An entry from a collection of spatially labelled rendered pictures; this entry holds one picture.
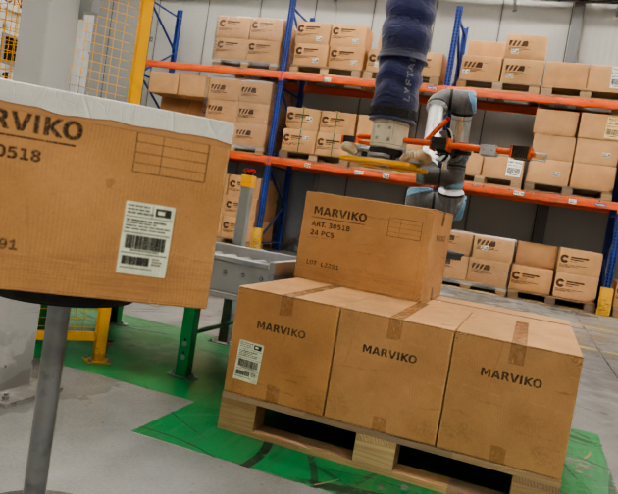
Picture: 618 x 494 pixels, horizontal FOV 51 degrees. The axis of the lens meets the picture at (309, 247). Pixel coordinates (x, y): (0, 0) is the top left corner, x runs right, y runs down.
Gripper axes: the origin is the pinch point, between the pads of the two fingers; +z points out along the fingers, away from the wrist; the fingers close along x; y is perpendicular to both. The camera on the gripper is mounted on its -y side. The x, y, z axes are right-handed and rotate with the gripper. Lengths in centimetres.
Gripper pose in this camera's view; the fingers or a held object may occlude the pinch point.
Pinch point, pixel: (445, 145)
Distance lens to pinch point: 300.3
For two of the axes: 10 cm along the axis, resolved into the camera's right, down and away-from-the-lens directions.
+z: -4.5, -0.1, -9.0
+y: -8.8, -1.7, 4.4
